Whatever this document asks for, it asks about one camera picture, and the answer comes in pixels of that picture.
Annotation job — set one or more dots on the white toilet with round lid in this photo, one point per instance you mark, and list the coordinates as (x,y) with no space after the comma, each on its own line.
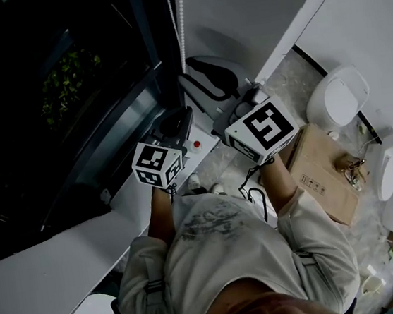
(340,97)

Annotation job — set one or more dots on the clear bottle with red cap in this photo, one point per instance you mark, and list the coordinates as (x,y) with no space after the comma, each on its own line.
(196,145)

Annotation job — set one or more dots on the person's white shoe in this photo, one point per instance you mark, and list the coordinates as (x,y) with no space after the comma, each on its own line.
(194,181)
(216,188)

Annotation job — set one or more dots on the person's face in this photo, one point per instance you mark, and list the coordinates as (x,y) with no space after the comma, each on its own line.
(272,308)

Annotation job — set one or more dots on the dark window frame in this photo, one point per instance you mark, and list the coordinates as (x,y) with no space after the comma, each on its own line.
(108,135)

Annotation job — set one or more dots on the person's left forearm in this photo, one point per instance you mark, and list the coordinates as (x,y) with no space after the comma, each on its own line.
(161,217)

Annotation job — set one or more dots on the cream plastic part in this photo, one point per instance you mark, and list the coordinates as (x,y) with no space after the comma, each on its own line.
(373,285)

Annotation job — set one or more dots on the green leafy plant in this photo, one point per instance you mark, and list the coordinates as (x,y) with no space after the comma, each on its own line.
(66,83)

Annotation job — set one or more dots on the small white round cap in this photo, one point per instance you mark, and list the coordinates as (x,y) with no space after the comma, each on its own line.
(332,135)

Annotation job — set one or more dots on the person's beige printed shirt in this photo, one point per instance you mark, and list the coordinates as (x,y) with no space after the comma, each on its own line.
(230,255)

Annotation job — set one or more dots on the bronze faucet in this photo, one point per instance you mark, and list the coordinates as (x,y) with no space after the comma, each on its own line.
(349,169)

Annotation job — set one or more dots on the person's left white shoe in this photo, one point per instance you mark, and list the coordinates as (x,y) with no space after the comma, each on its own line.
(194,181)

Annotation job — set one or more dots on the white window sill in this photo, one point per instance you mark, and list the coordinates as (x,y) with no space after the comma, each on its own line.
(54,273)

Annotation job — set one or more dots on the small grey window latch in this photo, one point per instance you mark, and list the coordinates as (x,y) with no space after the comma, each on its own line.
(105,196)

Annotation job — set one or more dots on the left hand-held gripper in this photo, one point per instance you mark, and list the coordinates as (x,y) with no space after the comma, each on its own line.
(156,166)

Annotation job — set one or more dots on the large brown cardboard box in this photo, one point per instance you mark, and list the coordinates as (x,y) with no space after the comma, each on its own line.
(323,172)

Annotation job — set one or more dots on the person's right forearm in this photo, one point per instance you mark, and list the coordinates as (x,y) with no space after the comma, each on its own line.
(281,185)

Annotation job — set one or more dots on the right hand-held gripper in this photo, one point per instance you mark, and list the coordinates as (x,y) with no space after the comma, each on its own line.
(268,129)

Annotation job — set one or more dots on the person's right white shoe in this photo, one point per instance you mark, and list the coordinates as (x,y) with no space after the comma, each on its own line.
(216,188)

